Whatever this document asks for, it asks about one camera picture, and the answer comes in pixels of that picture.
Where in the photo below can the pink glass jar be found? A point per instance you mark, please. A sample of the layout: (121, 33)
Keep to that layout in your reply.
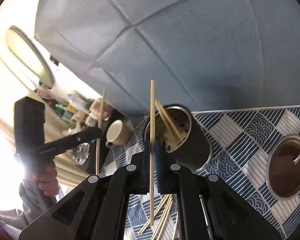
(96, 109)

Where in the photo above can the beige ceramic mug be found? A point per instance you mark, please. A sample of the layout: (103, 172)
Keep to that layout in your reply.
(118, 134)

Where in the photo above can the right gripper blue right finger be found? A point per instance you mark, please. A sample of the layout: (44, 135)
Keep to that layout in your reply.
(158, 152)

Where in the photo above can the steel sauce bowl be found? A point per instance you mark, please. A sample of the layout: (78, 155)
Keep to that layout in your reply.
(283, 177)

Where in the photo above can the person's left hand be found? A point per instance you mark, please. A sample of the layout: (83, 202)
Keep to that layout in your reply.
(45, 178)

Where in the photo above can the pale chopstick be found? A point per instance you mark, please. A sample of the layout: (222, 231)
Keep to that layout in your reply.
(175, 227)
(152, 152)
(167, 126)

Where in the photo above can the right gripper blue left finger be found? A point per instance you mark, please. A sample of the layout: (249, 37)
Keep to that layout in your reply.
(146, 165)

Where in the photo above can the grey-blue backdrop cloth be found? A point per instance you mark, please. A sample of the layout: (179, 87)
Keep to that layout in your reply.
(203, 54)

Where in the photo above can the crumpled foil wrapper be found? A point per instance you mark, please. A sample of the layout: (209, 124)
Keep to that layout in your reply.
(81, 153)

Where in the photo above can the oval wall mirror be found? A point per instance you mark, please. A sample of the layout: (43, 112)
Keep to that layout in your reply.
(19, 44)

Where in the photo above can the black cylindrical utensil holder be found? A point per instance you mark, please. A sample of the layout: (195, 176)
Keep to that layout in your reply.
(182, 136)

